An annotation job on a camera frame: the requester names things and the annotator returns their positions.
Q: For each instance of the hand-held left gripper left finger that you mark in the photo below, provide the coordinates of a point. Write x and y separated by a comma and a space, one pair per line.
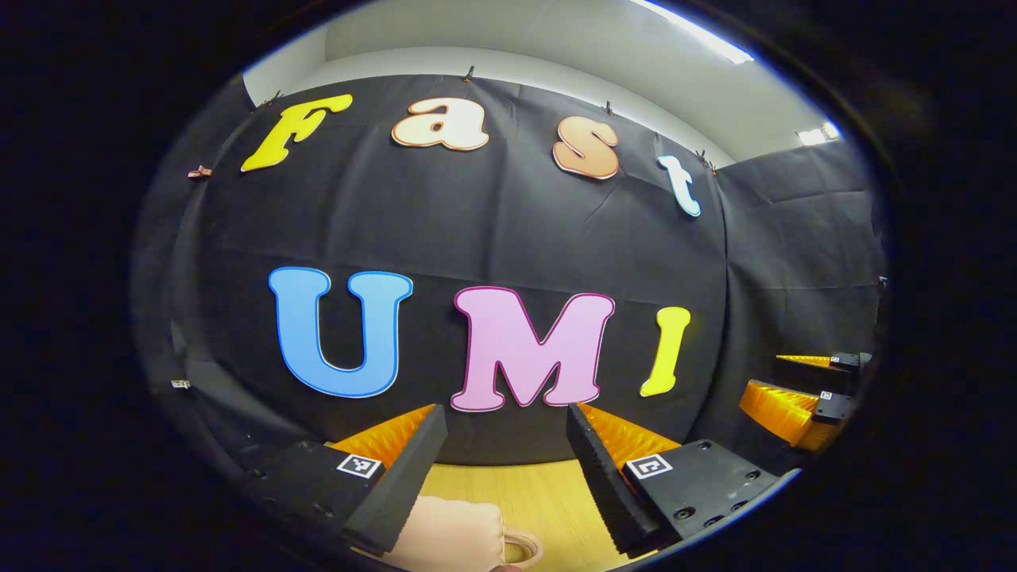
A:
413, 477

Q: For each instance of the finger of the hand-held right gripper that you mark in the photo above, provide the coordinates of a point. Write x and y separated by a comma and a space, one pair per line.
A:
783, 409
850, 361

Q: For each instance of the red clip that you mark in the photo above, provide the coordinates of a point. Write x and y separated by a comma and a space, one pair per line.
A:
199, 171

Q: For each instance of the pink suitcase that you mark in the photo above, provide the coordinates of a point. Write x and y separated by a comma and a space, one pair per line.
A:
453, 532

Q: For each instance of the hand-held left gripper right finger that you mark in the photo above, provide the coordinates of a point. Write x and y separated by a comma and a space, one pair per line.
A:
600, 485

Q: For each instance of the black backdrop cloth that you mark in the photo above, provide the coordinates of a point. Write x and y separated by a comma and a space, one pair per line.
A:
477, 222

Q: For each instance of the ceiling light panel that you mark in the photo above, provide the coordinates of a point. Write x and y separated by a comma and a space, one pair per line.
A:
820, 133

